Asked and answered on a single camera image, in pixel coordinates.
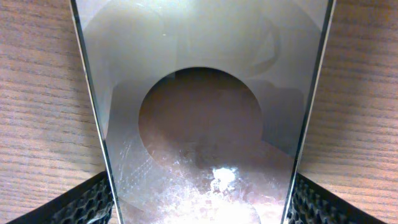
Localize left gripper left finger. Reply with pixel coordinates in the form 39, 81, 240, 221
7, 171, 114, 224

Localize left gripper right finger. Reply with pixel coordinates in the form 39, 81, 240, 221
285, 173, 385, 224

